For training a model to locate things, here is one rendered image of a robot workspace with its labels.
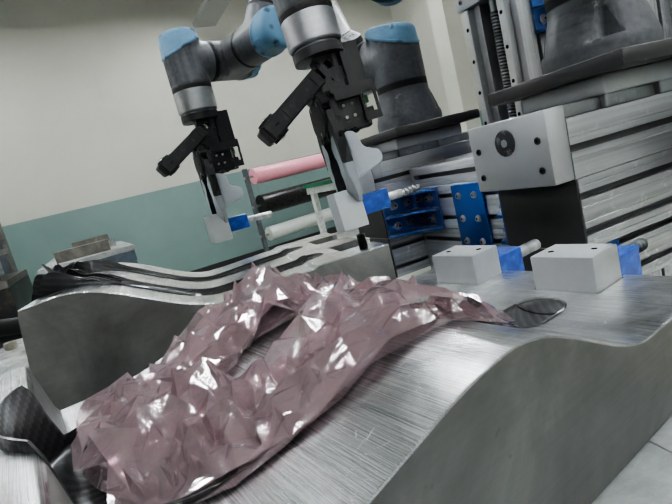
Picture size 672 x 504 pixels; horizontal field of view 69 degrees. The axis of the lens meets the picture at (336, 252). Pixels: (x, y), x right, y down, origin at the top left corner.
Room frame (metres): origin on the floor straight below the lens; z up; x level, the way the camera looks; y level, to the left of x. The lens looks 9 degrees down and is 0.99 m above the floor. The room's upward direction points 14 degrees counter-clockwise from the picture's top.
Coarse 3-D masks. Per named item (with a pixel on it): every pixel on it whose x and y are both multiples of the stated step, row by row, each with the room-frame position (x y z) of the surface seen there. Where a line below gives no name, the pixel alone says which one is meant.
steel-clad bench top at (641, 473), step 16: (656, 432) 0.25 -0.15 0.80; (656, 448) 0.23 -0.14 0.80; (640, 464) 0.23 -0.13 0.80; (656, 464) 0.22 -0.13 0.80; (624, 480) 0.22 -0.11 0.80; (640, 480) 0.21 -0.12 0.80; (656, 480) 0.21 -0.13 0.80; (608, 496) 0.21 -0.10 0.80; (624, 496) 0.21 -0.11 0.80; (640, 496) 0.21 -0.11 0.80; (656, 496) 0.20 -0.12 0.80
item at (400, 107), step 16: (400, 80) 1.10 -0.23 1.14; (416, 80) 1.11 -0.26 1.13; (384, 96) 1.13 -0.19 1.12; (400, 96) 1.10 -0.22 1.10; (416, 96) 1.10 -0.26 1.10; (432, 96) 1.13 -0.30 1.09; (384, 112) 1.13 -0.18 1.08; (400, 112) 1.11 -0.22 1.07; (416, 112) 1.09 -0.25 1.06; (432, 112) 1.10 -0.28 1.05; (384, 128) 1.13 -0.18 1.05
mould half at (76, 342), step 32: (256, 256) 0.74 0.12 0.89; (288, 256) 0.65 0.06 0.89; (320, 256) 0.57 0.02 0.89; (352, 256) 0.53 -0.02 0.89; (384, 256) 0.54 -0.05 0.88; (96, 288) 0.48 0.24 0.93; (128, 288) 0.50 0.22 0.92; (192, 288) 0.58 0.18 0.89; (32, 320) 0.45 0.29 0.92; (64, 320) 0.45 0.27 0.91; (96, 320) 0.46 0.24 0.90; (128, 320) 0.47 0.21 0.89; (160, 320) 0.48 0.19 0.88; (0, 352) 0.64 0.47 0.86; (32, 352) 0.44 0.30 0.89; (64, 352) 0.45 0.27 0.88; (96, 352) 0.46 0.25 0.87; (128, 352) 0.47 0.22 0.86; (160, 352) 0.47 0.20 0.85; (64, 384) 0.45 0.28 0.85; (96, 384) 0.46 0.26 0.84
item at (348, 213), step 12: (348, 192) 0.66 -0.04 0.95; (372, 192) 0.67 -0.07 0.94; (384, 192) 0.67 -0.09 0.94; (396, 192) 0.69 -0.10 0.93; (408, 192) 0.70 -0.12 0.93; (336, 204) 0.66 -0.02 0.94; (348, 204) 0.66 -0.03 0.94; (360, 204) 0.66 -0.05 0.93; (372, 204) 0.67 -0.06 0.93; (384, 204) 0.67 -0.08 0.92; (336, 216) 0.68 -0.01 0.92; (348, 216) 0.66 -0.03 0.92; (360, 216) 0.66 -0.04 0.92; (336, 228) 0.70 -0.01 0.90; (348, 228) 0.65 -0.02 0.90
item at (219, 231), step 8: (208, 216) 0.94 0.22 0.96; (216, 216) 0.94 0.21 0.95; (232, 216) 0.98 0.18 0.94; (240, 216) 0.96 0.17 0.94; (248, 216) 0.99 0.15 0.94; (256, 216) 0.99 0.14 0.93; (264, 216) 1.00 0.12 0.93; (208, 224) 0.95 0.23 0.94; (216, 224) 0.94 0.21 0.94; (224, 224) 0.95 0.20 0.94; (232, 224) 0.96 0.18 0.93; (240, 224) 0.96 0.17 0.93; (248, 224) 0.97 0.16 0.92; (208, 232) 0.98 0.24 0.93; (216, 232) 0.94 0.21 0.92; (224, 232) 0.95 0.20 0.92; (216, 240) 0.94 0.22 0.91; (224, 240) 0.94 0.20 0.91
